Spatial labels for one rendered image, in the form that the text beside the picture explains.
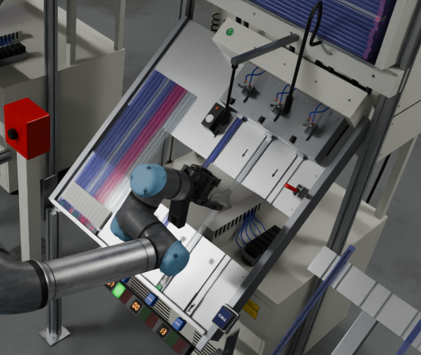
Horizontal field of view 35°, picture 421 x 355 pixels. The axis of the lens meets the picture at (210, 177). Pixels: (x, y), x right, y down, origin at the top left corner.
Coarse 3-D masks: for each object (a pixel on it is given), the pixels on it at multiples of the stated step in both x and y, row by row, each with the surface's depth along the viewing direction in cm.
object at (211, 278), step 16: (128, 192) 195; (160, 208) 189; (112, 240) 192; (208, 240) 181; (192, 256) 181; (208, 256) 179; (224, 256) 177; (160, 272) 183; (192, 272) 180; (208, 272) 178; (224, 272) 176; (240, 272) 174; (176, 288) 180; (192, 288) 178; (208, 288) 176; (224, 288) 175; (192, 304) 177; (208, 304) 175; (208, 320) 174
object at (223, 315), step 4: (224, 308) 168; (220, 312) 168; (224, 312) 168; (228, 312) 167; (216, 316) 168; (220, 316) 168; (224, 316) 168; (228, 316) 167; (216, 320) 168; (220, 320) 168; (224, 320) 167; (220, 324) 167; (224, 324) 167
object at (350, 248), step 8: (352, 248) 153; (344, 256) 153; (336, 264) 153; (336, 272) 153; (328, 280) 153; (320, 288) 153; (312, 296) 153; (320, 296) 153; (312, 304) 152; (304, 312) 153; (296, 320) 153; (296, 328) 152; (288, 336) 152; (280, 344) 152; (272, 352) 153; (280, 352) 153
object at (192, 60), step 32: (192, 32) 203; (160, 64) 204; (192, 64) 200; (224, 64) 195; (192, 128) 193; (224, 128) 189; (256, 128) 185; (352, 128) 174; (224, 160) 186; (256, 160) 182; (288, 160) 179; (256, 192) 179; (288, 192) 176
